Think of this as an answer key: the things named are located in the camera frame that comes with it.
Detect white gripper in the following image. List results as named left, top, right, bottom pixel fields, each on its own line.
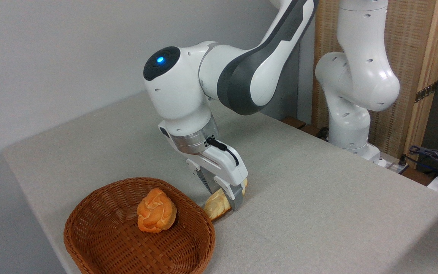
left=158, top=121, right=249, bottom=212

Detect pale braided long bread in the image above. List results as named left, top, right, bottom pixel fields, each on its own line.
left=204, top=178, right=248, bottom=221

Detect orange round bread roll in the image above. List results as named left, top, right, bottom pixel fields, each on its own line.
left=136, top=188, right=177, bottom=233

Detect brown wicker basket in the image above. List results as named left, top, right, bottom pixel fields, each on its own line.
left=63, top=177, right=216, bottom=274

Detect brown wooden base board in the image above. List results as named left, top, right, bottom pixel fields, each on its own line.
left=282, top=117, right=307, bottom=130

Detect black metal screen hinge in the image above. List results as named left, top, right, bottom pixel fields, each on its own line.
left=415, top=81, right=438, bottom=104

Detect wooden rattan folding screen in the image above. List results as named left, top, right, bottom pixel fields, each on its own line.
left=312, top=0, right=438, bottom=168

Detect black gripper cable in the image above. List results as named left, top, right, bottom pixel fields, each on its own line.
left=206, top=137, right=240, bottom=167

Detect dark cable bundle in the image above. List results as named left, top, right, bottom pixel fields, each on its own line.
left=401, top=145, right=438, bottom=179

